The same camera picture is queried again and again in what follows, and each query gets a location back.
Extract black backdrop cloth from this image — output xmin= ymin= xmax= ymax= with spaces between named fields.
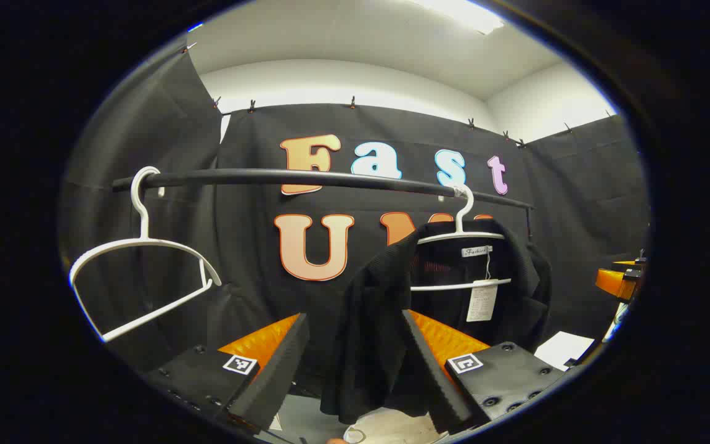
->
xmin=59 ymin=37 xmax=650 ymax=395

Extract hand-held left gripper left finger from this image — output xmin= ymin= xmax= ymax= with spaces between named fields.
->
xmin=142 ymin=311 xmax=311 ymax=432

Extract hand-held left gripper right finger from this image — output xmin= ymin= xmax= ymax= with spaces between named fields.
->
xmin=401 ymin=308 xmax=568 ymax=435

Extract white garment hanger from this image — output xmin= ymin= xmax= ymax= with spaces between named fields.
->
xmin=409 ymin=184 xmax=513 ymax=292
xmin=69 ymin=165 xmax=222 ymax=343

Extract black knit garment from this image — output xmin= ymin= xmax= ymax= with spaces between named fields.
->
xmin=320 ymin=219 xmax=553 ymax=426

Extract black clothes rack rail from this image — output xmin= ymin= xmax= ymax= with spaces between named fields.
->
xmin=112 ymin=168 xmax=534 ymax=242

